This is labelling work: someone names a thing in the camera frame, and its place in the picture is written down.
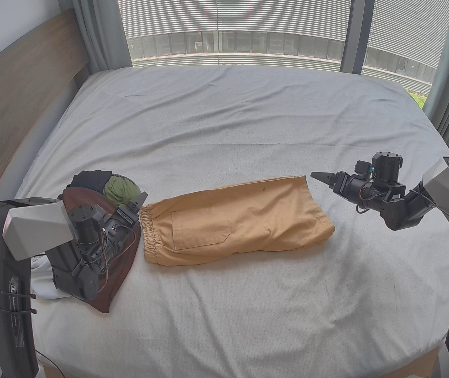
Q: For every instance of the bed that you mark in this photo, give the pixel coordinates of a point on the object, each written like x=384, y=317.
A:
x=248, y=132

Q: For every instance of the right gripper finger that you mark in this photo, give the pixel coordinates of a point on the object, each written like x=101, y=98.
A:
x=334, y=185
x=327, y=175

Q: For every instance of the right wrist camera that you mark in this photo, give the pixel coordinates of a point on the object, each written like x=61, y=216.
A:
x=362, y=167

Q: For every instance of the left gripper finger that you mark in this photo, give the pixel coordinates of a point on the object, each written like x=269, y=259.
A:
x=138, y=202
x=139, y=215

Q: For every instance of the white garment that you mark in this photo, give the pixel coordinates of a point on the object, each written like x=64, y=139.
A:
x=45, y=286

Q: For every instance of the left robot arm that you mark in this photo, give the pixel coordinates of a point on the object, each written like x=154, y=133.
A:
x=31, y=226

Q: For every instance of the window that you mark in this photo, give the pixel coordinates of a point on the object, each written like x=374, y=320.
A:
x=248, y=14

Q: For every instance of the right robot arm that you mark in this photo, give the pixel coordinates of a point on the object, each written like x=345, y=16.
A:
x=445, y=187

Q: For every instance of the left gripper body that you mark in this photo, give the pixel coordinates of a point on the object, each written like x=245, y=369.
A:
x=124, y=217

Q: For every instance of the black garment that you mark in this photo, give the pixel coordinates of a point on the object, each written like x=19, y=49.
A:
x=86, y=179

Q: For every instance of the green garment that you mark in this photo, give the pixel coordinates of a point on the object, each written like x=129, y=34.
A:
x=124, y=191

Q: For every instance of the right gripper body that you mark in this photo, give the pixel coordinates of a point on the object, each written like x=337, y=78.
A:
x=352, y=187

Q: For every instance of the tan shorts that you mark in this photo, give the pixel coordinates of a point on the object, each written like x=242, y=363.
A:
x=240, y=226

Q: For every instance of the brown shorts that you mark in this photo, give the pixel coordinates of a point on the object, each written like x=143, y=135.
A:
x=120, y=274

